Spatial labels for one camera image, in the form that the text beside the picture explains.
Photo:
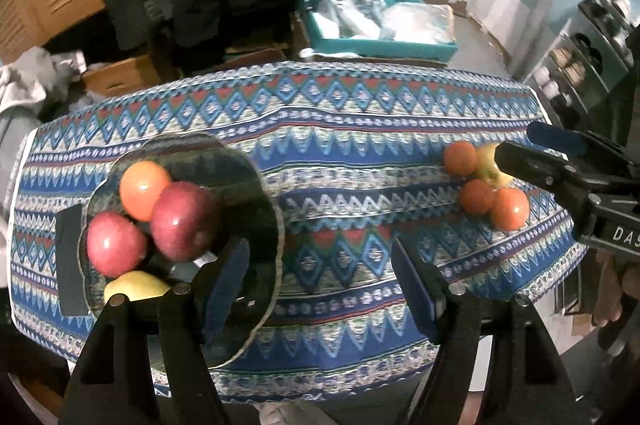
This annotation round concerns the metal shoe rack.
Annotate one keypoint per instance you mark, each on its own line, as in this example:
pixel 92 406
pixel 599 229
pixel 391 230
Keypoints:
pixel 580 55

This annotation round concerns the grey garment pile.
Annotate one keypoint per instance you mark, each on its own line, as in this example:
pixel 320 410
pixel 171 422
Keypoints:
pixel 30 90

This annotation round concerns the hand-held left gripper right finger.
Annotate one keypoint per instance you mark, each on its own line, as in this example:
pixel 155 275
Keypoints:
pixel 415 290

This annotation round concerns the blue patterned tablecloth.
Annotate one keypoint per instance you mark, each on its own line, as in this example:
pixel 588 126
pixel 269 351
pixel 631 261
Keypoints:
pixel 350 155

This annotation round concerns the clear plastic bag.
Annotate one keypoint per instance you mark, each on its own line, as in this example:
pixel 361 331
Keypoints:
pixel 420 20

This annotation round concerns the small cardboard box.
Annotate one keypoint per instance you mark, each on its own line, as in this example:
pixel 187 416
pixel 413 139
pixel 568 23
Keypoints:
pixel 255 55

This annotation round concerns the wooden drawer unit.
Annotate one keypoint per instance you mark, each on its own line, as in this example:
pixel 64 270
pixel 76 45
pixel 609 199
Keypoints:
pixel 125 75

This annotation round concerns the orange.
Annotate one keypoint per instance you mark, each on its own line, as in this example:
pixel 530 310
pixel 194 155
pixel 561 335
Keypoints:
pixel 476 197
pixel 145 190
pixel 461 158
pixel 510 209

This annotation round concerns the scalloped glass bowl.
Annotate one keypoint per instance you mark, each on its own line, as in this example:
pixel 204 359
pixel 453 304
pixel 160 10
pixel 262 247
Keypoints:
pixel 225 175

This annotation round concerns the yellow-green apple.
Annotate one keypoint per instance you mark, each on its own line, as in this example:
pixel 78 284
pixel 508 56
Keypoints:
pixel 486 167

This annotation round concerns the yellow apple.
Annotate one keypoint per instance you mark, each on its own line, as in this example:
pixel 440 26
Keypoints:
pixel 135 287

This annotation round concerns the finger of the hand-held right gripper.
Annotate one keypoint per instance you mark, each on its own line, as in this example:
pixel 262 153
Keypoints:
pixel 530 165
pixel 555 136

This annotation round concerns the person's right hand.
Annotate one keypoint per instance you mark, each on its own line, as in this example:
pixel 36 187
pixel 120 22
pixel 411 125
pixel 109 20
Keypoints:
pixel 607 290

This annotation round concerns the teal plastic basket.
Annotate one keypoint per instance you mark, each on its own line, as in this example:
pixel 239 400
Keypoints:
pixel 380 47

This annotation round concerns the red apple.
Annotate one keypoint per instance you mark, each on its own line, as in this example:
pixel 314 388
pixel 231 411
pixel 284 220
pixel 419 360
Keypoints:
pixel 117 245
pixel 185 220

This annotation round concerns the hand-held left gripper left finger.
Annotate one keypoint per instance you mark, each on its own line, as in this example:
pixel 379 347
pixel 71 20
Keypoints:
pixel 225 300

